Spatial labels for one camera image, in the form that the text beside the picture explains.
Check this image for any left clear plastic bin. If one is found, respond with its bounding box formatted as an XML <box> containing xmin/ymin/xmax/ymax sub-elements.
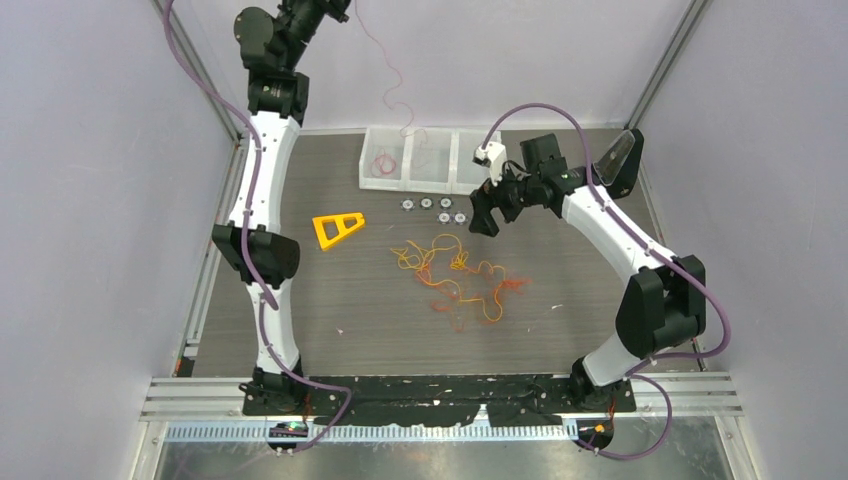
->
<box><xmin>358</xmin><ymin>126</ymin><xmax>406</xmax><ymax>192</ymax></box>

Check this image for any pink red cable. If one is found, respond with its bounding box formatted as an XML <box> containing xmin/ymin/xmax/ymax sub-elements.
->
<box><xmin>354</xmin><ymin>0</ymin><xmax>439</xmax><ymax>179</ymax></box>

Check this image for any orange cable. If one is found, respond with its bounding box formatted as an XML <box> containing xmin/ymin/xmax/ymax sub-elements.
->
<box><xmin>413</xmin><ymin>254</ymin><xmax>531</xmax><ymax>333</ymax></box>

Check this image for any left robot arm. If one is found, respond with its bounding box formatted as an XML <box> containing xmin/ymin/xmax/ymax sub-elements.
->
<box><xmin>212</xmin><ymin>1</ymin><xmax>350</xmax><ymax>416</ymax></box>

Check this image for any yellow cable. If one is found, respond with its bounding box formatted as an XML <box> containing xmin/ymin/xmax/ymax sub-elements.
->
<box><xmin>389</xmin><ymin>233</ymin><xmax>510</xmax><ymax>326</ymax></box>

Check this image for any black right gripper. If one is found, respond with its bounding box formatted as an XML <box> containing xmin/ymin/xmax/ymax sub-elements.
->
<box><xmin>469</xmin><ymin>159</ymin><xmax>540</xmax><ymax>238</ymax></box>

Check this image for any black wedge stand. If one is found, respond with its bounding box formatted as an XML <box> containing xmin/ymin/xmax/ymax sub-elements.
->
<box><xmin>593</xmin><ymin>129</ymin><xmax>645</xmax><ymax>200</ymax></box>

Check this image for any white slotted cable duct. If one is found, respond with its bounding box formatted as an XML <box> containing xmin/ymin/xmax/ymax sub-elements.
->
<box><xmin>164</xmin><ymin>421</ymin><xmax>578</xmax><ymax>444</ymax></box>

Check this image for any middle clear plastic bin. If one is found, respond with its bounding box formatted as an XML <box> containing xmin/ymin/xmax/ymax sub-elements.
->
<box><xmin>401</xmin><ymin>128</ymin><xmax>453</xmax><ymax>194</ymax></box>

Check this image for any clear plastic bin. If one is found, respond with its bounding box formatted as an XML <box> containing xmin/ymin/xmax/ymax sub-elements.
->
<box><xmin>449</xmin><ymin>129</ymin><xmax>489</xmax><ymax>195</ymax></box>
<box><xmin>401</xmin><ymin>128</ymin><xmax>453</xmax><ymax>194</ymax></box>
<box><xmin>358</xmin><ymin>126</ymin><xmax>406</xmax><ymax>192</ymax></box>

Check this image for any right clear plastic bin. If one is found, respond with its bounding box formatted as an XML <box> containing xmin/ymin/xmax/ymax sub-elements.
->
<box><xmin>449</xmin><ymin>129</ymin><xmax>489</xmax><ymax>195</ymax></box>

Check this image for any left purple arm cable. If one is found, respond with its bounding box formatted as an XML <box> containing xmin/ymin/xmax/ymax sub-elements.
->
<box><xmin>162</xmin><ymin>0</ymin><xmax>354</xmax><ymax>455</ymax></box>

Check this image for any yellow triangular plastic part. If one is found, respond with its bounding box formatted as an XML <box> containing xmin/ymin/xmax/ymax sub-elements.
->
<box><xmin>312</xmin><ymin>212</ymin><xmax>366</xmax><ymax>252</ymax></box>

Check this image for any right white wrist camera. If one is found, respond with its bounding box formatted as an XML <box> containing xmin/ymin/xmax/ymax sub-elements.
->
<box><xmin>473</xmin><ymin>141</ymin><xmax>508</xmax><ymax>192</ymax></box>

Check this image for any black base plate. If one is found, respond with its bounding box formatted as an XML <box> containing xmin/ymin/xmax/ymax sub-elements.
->
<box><xmin>238</xmin><ymin>372</ymin><xmax>636</xmax><ymax>427</ymax></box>

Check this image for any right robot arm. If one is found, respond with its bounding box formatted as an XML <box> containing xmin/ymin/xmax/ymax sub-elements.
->
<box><xmin>469</xmin><ymin>130</ymin><xmax>706</xmax><ymax>411</ymax></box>

